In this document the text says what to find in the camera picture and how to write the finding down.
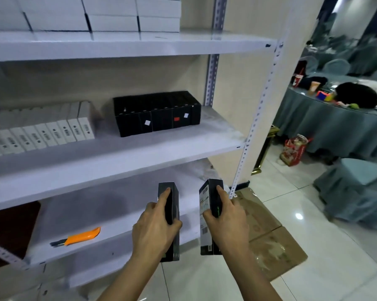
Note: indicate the person's right hand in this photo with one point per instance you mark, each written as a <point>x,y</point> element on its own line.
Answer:
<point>229,225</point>

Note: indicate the person's left hand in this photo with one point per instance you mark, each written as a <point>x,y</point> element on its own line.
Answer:
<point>152,232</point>

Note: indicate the slim black green-label box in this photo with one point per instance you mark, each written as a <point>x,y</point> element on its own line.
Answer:
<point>173,247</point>
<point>206,197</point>

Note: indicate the large brown cardboard box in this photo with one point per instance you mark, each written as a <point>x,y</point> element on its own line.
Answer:
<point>273,241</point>

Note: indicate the orange utility knife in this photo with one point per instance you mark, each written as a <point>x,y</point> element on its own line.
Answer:
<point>82,236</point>

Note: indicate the white metal shelving rack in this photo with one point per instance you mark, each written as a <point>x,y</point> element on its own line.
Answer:
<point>113,153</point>

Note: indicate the tidy line of black boxes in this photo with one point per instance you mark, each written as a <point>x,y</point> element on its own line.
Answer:
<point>154,113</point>

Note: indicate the row of slim white boxes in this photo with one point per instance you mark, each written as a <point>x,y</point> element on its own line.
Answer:
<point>44,131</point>

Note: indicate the tidy row of white boxes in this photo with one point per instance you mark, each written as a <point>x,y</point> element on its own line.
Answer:
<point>82,12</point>

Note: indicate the black and gold object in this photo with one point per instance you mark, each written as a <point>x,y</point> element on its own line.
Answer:
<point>267,150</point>

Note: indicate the red printed bag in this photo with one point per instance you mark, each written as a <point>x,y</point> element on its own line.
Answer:
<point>295,150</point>

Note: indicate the teal fabric chair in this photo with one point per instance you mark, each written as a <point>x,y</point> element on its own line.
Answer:
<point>354,194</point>

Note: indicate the green cloth covered table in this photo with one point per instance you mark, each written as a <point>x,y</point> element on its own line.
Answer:
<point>326,125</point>

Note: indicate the black bag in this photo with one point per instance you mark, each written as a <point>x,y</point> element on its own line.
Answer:
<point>356,95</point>

